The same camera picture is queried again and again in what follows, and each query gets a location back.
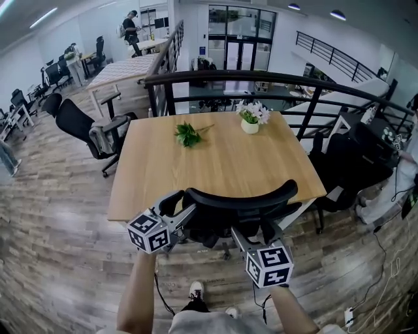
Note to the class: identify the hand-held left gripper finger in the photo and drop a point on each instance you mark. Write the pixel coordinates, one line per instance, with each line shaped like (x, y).
(159, 200)
(184, 215)

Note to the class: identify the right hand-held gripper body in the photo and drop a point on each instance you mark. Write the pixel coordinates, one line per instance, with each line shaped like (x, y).
(269, 267)

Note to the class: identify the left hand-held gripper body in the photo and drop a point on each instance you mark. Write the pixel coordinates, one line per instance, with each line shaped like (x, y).
(148, 233)

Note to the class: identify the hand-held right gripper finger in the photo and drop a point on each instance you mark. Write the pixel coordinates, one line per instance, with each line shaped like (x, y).
(277, 235)
(242, 237)

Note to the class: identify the person's right forearm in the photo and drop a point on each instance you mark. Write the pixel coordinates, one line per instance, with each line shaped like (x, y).
(290, 310)

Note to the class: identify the person's left forearm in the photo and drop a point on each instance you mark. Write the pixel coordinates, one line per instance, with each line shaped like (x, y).
(135, 293)

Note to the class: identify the wooden desk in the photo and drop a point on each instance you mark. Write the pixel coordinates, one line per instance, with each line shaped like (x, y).
(222, 163)

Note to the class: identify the black mesh office chair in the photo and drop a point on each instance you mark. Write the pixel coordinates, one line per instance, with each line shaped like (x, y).
(349, 169)

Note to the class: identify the black chair with grey cloth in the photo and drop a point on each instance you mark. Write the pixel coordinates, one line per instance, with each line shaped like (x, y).
(78, 127)

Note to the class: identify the black office chair with headrest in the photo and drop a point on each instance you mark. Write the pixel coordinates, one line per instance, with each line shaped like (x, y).
(99, 53)

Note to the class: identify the black desk chair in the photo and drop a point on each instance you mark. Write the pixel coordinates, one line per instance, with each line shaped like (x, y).
(54, 76)

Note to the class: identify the person's white right shoe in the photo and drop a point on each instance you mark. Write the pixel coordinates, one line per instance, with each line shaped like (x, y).
(232, 312)

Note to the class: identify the person's white shoe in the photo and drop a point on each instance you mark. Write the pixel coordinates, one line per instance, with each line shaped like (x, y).
(197, 289)
(232, 312)

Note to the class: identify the person's white left shoe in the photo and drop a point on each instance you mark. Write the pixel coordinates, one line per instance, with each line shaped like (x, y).
(197, 289)

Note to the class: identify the person's grey shorts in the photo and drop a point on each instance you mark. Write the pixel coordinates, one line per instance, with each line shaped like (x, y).
(228, 324)

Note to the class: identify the green leafy sprig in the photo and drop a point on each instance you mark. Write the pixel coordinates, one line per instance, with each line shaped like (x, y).
(187, 134)

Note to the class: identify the person's black trouser leg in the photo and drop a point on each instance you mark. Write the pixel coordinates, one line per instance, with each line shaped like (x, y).
(195, 306)

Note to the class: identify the white power strip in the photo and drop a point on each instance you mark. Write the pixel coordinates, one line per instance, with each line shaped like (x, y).
(349, 315)

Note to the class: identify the white pot with pale flowers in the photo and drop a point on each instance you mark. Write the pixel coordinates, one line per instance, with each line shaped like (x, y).
(250, 125)

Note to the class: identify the white table with patterned top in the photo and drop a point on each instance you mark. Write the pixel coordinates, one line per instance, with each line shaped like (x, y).
(124, 70)

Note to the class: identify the black metal railing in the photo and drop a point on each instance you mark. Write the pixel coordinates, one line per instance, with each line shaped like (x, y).
(248, 78)

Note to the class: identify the glass double door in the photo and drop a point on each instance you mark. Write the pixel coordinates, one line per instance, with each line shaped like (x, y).
(241, 53)

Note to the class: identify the black stair railing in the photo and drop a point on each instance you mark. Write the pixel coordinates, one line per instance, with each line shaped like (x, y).
(339, 58)

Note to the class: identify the long ceiling light strip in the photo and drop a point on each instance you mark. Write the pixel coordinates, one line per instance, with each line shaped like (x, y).
(43, 17)

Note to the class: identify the round ceiling lamp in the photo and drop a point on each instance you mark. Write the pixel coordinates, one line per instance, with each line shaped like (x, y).
(294, 6)
(338, 14)

